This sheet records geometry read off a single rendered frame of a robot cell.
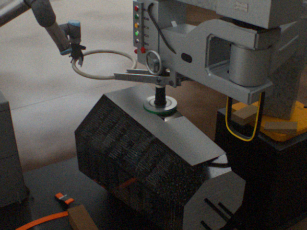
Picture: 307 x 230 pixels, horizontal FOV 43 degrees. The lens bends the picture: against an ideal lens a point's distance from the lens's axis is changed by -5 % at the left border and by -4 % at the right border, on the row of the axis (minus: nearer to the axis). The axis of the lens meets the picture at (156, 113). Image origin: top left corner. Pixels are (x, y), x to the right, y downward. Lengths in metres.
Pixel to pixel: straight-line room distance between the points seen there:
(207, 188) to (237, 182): 0.22
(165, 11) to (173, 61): 0.28
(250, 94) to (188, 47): 0.43
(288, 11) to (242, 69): 0.34
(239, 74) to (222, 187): 0.63
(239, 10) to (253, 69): 0.29
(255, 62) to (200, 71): 0.34
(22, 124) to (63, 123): 0.43
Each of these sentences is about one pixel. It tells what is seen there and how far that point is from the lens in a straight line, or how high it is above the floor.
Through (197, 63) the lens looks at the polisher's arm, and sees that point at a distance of 2.11.
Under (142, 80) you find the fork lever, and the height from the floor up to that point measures 0.99.
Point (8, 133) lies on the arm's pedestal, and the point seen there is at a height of 0.61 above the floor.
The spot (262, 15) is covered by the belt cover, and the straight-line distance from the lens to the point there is 1.75.
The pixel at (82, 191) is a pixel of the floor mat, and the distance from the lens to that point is 3.21.
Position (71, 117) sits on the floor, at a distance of 4.26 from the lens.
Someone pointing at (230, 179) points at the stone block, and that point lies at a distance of 2.20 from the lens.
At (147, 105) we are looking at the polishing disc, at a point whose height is 0.85.
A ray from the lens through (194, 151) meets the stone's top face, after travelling 2.20.
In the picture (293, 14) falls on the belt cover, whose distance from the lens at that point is 1.88.
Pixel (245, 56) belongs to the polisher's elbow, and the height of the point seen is 1.40.
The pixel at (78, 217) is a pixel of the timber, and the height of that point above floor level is 0.14.
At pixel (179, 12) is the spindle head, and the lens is 2.36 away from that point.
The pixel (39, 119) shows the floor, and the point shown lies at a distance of 4.30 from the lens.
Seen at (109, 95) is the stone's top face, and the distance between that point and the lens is 2.79.
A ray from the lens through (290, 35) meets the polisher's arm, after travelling 2.26.
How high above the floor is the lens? 2.04
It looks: 29 degrees down
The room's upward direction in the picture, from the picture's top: 1 degrees clockwise
